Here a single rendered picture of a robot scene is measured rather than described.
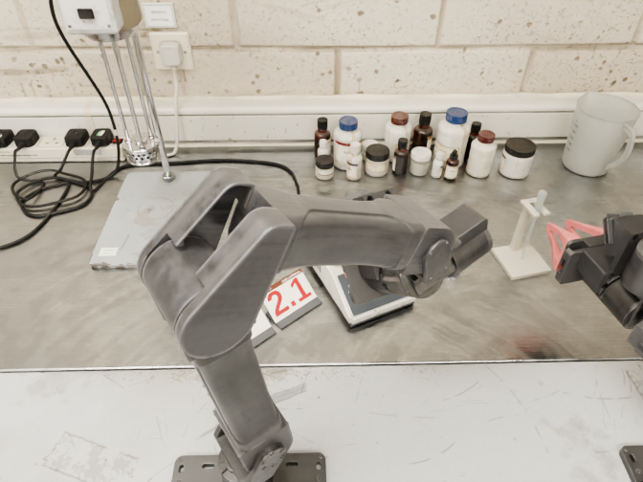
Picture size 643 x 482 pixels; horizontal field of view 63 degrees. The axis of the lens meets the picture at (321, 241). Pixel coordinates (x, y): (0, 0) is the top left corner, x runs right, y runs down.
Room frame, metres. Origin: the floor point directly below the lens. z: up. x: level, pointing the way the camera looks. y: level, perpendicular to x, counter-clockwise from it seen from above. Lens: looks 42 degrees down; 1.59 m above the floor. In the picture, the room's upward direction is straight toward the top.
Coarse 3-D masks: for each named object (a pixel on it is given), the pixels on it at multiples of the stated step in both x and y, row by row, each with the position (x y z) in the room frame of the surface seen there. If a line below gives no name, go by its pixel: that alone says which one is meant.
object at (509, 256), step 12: (528, 204) 0.72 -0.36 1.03; (528, 216) 0.72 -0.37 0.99; (516, 228) 0.73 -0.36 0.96; (516, 240) 0.72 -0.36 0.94; (492, 252) 0.73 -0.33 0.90; (504, 252) 0.72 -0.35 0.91; (516, 252) 0.72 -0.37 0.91; (528, 252) 0.72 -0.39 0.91; (504, 264) 0.69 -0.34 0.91; (516, 264) 0.69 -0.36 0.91; (528, 264) 0.69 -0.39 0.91; (540, 264) 0.69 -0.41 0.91; (516, 276) 0.66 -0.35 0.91; (528, 276) 0.66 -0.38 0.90
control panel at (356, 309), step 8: (344, 280) 0.60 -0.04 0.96; (344, 288) 0.58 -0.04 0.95; (384, 296) 0.58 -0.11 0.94; (392, 296) 0.58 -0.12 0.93; (400, 296) 0.59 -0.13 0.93; (352, 304) 0.56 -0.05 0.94; (368, 304) 0.57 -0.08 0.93; (376, 304) 0.57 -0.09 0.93; (384, 304) 0.57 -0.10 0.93; (352, 312) 0.55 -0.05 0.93; (360, 312) 0.55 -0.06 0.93
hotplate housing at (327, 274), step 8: (320, 272) 0.64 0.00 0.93; (328, 272) 0.61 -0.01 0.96; (336, 272) 0.61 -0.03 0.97; (328, 280) 0.61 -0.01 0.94; (336, 280) 0.60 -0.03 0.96; (328, 288) 0.61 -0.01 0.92; (336, 288) 0.59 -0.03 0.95; (336, 296) 0.59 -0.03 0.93; (344, 296) 0.57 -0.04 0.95; (408, 296) 0.59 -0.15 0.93; (344, 304) 0.56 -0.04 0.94; (392, 304) 0.57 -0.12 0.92; (400, 304) 0.58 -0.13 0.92; (408, 304) 0.59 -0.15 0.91; (344, 312) 0.56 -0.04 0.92; (368, 312) 0.56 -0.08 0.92; (376, 312) 0.56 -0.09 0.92; (384, 312) 0.57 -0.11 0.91; (352, 320) 0.54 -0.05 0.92; (360, 320) 0.55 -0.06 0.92
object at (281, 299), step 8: (288, 280) 0.62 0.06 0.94; (296, 280) 0.62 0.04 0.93; (304, 280) 0.63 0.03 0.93; (280, 288) 0.60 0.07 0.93; (288, 288) 0.61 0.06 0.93; (296, 288) 0.61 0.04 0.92; (304, 288) 0.61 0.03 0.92; (272, 296) 0.58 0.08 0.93; (280, 296) 0.59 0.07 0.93; (288, 296) 0.59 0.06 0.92; (296, 296) 0.60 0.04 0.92; (304, 296) 0.60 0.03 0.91; (272, 304) 0.57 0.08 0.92; (280, 304) 0.58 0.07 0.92; (288, 304) 0.58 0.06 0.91; (296, 304) 0.59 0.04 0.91; (272, 312) 0.56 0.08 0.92; (280, 312) 0.57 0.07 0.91
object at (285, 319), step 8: (312, 296) 0.61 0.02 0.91; (264, 304) 0.57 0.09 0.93; (304, 304) 0.59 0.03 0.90; (312, 304) 0.59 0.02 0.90; (288, 312) 0.57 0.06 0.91; (296, 312) 0.57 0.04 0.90; (304, 312) 0.57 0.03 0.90; (280, 320) 0.55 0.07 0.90; (288, 320) 0.55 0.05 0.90; (280, 328) 0.54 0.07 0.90
